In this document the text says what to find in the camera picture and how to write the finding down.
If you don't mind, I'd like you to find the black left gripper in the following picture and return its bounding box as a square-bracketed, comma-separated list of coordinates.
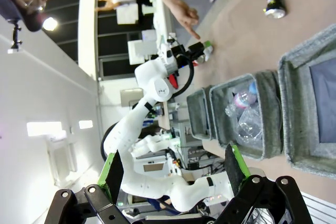
[181, 40, 213, 59]

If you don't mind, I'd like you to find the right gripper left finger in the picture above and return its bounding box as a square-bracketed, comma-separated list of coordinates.
[44, 150, 140, 224]

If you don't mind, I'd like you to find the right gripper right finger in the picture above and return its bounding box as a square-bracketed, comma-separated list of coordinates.
[215, 144, 314, 224]

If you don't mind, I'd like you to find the white tissue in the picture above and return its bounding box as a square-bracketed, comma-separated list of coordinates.
[204, 46, 214, 62]

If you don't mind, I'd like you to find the crushed red soda can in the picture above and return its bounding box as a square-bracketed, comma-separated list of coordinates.
[192, 55, 206, 66]

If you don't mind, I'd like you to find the clear plastic cup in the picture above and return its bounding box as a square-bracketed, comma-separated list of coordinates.
[235, 103, 266, 145]

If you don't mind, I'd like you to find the clear bottle pink label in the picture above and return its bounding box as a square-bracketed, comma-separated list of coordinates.
[225, 80, 259, 118]

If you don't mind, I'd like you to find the person's right hand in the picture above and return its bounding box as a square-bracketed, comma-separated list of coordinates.
[170, 0, 202, 40]

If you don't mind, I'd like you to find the grey fabric basket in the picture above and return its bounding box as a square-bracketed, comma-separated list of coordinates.
[186, 84, 217, 141]
[277, 24, 336, 180]
[209, 69, 284, 161]

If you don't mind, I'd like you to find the person in dark cap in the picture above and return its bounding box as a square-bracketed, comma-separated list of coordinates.
[0, 0, 59, 33]

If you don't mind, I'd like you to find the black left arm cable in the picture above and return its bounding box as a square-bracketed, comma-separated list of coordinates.
[101, 55, 195, 162]

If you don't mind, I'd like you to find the aluminium slotted base plate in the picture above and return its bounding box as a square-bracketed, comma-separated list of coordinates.
[298, 189, 336, 224]

